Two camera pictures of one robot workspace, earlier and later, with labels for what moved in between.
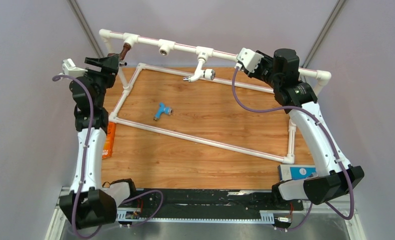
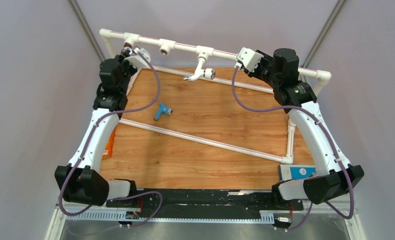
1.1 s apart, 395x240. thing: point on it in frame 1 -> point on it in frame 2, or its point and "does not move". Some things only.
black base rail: [166, 204] does not move
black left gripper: [109, 66] -> [125, 63]
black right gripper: [264, 60] does not move
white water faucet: [209, 74] does not move
